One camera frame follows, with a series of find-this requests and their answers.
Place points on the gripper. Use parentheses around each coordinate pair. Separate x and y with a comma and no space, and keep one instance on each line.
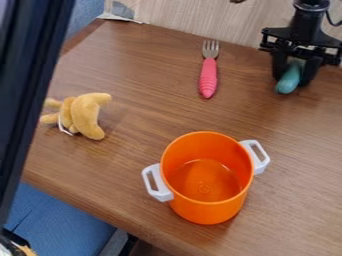
(299,40)

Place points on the blue toy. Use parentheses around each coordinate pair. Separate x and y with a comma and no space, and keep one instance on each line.
(290,79)

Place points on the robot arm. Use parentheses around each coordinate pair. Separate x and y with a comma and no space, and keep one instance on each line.
(309,13)

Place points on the yellow plush toy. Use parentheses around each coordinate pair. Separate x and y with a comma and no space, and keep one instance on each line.
(82,115)

